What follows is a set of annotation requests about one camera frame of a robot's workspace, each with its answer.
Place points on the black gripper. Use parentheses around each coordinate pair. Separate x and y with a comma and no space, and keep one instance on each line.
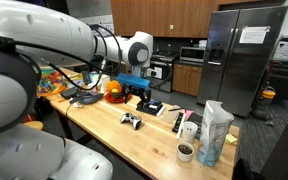
(135,90)

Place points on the silver game controller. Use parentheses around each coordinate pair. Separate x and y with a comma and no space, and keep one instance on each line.
(130,119)

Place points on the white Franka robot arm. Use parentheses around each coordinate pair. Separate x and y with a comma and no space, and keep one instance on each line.
(34,30)

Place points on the black box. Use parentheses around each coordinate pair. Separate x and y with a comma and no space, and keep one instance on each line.
(152,107)

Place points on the orange toy pumpkin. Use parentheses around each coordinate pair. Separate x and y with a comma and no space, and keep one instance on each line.
(113,86)

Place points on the black oven range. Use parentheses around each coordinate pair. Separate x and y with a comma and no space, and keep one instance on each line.
(162,71)

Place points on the brown cardboard piece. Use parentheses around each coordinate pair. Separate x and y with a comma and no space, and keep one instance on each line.
(170,116)

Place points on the black pen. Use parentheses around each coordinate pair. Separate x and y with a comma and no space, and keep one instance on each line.
(175,108)

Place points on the black remote control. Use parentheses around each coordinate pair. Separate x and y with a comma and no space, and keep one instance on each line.
(177,123)

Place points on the dark grey flat device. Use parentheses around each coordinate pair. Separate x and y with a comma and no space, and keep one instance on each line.
(89,98)

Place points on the white marker pen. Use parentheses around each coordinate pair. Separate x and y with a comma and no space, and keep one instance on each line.
(181,126)

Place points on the wooden base cabinet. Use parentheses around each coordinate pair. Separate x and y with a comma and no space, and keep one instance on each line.
(187,80)

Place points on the pink sticky note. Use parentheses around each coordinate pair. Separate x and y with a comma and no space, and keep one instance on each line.
(188,113)

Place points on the black notebook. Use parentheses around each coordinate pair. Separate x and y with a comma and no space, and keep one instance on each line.
(196,119)

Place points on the silver microwave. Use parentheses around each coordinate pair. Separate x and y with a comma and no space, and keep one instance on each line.
(192,54)

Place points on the white ceramic mug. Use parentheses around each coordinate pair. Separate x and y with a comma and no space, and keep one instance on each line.
(185,151)

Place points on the white paper bag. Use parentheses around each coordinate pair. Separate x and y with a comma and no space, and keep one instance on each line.
(214,133)

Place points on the yellow sticky notes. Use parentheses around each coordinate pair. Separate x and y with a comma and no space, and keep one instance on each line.
(231,138)

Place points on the stainless steel refrigerator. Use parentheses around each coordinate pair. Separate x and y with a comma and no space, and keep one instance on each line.
(240,63)

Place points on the yellow grey vacuum cleaner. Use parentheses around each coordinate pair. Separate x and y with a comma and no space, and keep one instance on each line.
(264,100)

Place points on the white paper sheet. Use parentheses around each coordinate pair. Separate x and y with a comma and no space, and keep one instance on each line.
(254,35)

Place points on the wooden wall cabinets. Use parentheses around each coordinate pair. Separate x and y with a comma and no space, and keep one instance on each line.
(170,16)

